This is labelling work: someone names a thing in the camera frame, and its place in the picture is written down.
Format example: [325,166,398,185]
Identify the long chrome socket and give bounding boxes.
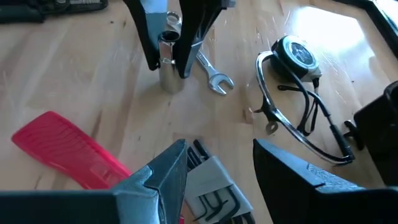
[157,30,187,95]

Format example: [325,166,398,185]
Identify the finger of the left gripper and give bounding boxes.
[177,0,225,78]
[123,0,169,71]

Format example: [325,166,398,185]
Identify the black grey tape measure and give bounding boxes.
[269,34,323,83]

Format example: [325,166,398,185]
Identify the black metal pegboard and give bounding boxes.
[343,80,398,187]

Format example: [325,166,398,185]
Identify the grey hex key set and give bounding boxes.
[182,139,256,224]

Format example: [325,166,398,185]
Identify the chrome combination wrench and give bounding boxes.
[165,11,235,96]

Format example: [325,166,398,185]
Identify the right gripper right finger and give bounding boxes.
[253,139,364,224]

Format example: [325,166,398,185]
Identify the clear black safety glasses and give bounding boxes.
[254,50,356,166]

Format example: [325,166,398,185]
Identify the red utility knife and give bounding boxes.
[11,110,134,190]

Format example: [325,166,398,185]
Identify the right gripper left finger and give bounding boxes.
[110,139,188,224]

